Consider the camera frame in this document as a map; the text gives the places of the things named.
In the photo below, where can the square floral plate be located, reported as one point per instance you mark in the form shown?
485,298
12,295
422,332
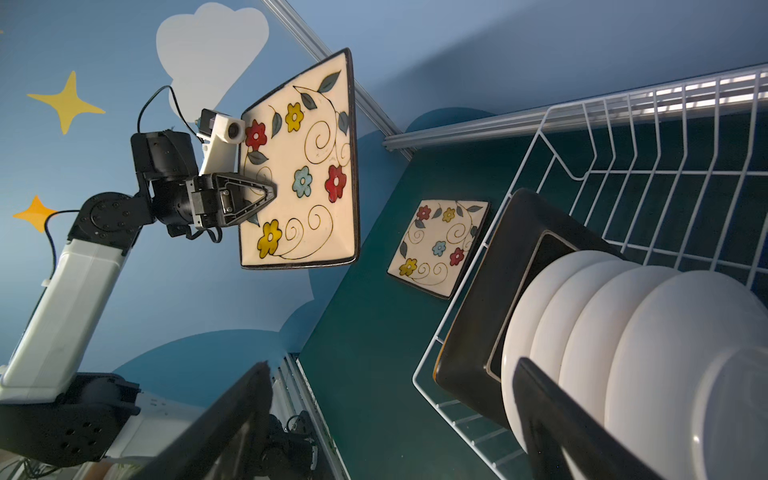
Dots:
531,234
306,144
434,251

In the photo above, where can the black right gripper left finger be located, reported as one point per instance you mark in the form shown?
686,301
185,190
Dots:
243,408

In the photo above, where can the white round plate rightmost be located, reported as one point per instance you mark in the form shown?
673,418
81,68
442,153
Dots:
687,390

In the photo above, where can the white wire dish rack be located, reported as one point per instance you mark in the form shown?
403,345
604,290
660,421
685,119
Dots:
689,192

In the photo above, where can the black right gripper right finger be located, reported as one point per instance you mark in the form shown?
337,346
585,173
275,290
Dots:
557,431

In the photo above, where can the aluminium frame back bar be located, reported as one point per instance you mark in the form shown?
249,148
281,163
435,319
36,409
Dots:
728,92

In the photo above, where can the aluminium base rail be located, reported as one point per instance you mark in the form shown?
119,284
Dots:
310,443

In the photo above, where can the aluminium frame left post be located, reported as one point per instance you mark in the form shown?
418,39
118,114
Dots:
340,64

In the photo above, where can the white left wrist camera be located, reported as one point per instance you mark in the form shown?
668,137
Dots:
221,136

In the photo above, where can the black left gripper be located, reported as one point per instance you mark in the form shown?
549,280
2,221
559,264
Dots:
212,204

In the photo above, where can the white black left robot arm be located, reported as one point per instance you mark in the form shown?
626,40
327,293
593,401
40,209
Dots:
51,412

